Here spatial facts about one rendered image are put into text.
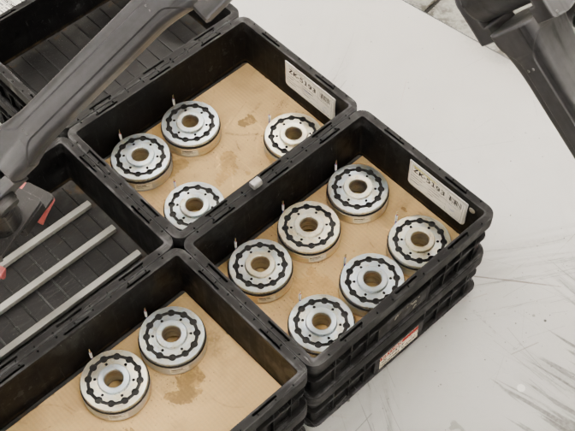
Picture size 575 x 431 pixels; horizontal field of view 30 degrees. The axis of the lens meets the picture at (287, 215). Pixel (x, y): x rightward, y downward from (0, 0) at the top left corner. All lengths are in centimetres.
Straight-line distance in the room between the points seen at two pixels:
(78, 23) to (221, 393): 83
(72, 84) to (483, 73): 110
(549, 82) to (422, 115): 103
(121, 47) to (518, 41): 46
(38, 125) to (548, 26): 60
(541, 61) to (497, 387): 84
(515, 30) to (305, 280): 77
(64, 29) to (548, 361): 108
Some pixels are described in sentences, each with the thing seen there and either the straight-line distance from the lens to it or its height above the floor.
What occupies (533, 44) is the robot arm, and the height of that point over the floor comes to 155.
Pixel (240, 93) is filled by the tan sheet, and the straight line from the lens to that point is 196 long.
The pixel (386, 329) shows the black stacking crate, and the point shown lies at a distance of 167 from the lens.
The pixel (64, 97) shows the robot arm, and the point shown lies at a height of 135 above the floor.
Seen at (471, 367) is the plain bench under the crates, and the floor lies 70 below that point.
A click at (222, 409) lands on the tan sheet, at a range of 163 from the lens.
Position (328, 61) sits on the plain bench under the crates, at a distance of 219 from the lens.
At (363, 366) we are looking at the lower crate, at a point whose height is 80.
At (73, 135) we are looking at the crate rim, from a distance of 181.
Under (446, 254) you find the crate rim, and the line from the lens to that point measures 165.
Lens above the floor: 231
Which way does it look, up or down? 55 degrees down
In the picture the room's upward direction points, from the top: 1 degrees counter-clockwise
